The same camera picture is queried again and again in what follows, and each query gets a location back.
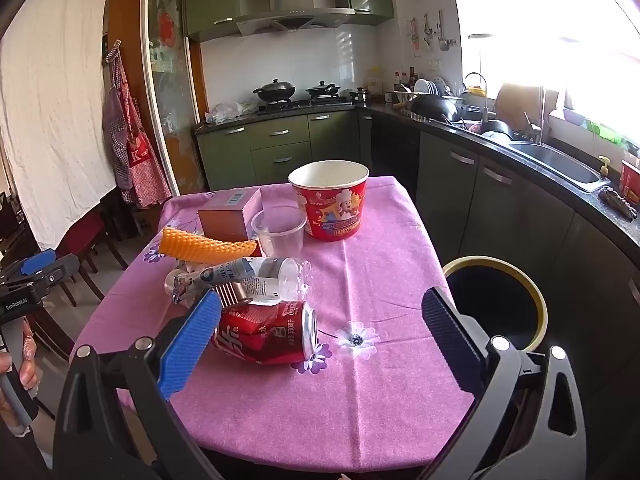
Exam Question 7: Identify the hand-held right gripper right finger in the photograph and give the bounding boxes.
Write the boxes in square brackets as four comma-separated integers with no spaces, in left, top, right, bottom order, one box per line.
[415,286,588,480]

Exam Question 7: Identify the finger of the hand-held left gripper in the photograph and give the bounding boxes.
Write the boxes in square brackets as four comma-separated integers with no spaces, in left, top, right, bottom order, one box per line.
[36,254,81,302]
[0,249,57,282]

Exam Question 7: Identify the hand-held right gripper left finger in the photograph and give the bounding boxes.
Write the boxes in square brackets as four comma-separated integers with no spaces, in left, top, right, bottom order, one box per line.
[52,289,223,480]

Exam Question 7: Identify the yellow-rimmed black bin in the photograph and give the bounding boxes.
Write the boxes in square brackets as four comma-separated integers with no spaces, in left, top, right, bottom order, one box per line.
[443,256,548,356]

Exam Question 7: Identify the red soda can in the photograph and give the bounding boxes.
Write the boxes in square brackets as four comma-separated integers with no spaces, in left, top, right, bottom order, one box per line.
[212,300,319,366]

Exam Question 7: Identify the clear plastic bottle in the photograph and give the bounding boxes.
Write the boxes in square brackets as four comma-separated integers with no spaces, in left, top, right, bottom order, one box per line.
[197,256,313,306]

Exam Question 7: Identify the person's left hand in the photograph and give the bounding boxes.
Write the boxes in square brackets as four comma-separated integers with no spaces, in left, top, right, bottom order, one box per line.
[0,317,41,431]

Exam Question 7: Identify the silver foil wrapper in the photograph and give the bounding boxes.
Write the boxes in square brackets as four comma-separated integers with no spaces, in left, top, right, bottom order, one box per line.
[165,265,202,307]

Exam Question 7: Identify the pink floral tablecloth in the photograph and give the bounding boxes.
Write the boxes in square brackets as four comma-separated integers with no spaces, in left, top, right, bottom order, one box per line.
[70,176,488,461]

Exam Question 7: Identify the orange foam net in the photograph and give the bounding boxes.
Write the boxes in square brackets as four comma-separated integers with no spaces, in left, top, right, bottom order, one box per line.
[160,226,257,264]

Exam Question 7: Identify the small cardboard box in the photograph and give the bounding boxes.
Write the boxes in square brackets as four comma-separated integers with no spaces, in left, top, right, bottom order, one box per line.
[197,189,263,242]

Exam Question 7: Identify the red checked apron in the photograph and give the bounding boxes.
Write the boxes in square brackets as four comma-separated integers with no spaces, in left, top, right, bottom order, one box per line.
[102,40,173,208]

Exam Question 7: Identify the clear plastic cup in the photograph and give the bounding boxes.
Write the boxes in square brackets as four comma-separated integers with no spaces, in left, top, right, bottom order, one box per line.
[251,205,307,259]

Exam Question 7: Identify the dark base cabinets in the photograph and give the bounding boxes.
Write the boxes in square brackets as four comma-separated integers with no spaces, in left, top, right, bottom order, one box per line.
[370,110,640,480]

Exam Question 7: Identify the white hanging sheet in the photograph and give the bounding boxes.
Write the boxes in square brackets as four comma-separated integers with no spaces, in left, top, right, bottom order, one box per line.
[0,0,118,251]

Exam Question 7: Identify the red paper bucket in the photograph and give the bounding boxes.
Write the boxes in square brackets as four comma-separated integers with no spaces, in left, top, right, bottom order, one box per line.
[288,160,371,242]

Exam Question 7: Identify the black stone countertop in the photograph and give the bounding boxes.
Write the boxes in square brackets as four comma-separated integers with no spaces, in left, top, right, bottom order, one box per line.
[194,101,640,251]

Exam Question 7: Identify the steel sink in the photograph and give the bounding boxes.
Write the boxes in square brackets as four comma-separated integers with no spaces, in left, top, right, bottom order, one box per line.
[507,141,611,193]

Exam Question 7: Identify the frosted glass sliding door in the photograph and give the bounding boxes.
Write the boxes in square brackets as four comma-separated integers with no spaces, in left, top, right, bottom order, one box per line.
[140,0,202,196]

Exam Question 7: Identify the green base cabinets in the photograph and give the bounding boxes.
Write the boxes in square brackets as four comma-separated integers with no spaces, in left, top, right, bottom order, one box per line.
[195,110,373,192]

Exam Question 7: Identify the black pan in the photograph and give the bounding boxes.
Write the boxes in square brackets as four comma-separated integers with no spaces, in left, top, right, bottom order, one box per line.
[480,120,516,141]

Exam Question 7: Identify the dark rag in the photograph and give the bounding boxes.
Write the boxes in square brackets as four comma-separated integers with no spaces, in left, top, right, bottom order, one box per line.
[598,186,640,220]

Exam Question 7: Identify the crumpled plastic bags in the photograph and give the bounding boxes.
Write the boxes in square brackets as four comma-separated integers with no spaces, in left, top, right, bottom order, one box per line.
[207,101,258,123]

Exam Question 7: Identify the black open wok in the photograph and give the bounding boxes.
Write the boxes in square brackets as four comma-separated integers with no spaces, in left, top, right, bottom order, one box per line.
[410,94,461,122]

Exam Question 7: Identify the red paper cup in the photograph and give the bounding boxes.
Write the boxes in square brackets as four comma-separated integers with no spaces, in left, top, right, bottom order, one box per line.
[620,160,640,206]

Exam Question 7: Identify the straight steel faucet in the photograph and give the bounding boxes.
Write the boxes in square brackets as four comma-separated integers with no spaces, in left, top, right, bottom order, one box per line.
[525,85,548,143]

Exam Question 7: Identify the wooden cutting board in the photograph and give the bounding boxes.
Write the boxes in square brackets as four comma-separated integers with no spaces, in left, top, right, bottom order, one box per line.
[495,82,560,133]

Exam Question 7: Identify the curved kitchen faucet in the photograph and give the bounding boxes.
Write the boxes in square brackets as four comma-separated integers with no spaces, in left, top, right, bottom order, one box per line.
[464,72,488,123]

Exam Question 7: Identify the dish rack with plates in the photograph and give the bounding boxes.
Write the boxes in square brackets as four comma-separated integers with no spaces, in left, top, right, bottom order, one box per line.
[385,76,463,106]

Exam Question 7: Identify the green bowls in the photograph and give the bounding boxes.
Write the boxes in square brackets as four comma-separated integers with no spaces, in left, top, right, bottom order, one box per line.
[585,120,626,146]

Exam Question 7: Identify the dark sauce bottles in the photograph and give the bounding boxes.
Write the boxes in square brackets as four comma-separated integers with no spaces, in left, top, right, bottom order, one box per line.
[392,66,418,92]

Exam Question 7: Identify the black gas stove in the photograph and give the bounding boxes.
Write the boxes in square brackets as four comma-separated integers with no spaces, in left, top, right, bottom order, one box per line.
[257,97,353,112]

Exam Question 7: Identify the large black lidded wok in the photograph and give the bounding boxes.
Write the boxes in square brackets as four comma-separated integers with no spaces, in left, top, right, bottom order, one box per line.
[252,78,297,103]

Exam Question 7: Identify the small black lidded wok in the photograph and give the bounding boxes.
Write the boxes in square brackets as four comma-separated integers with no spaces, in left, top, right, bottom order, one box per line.
[306,80,342,99]

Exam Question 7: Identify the hanging kitchen utensils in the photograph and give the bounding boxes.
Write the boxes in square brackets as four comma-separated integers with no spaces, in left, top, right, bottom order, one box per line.
[405,10,458,58]

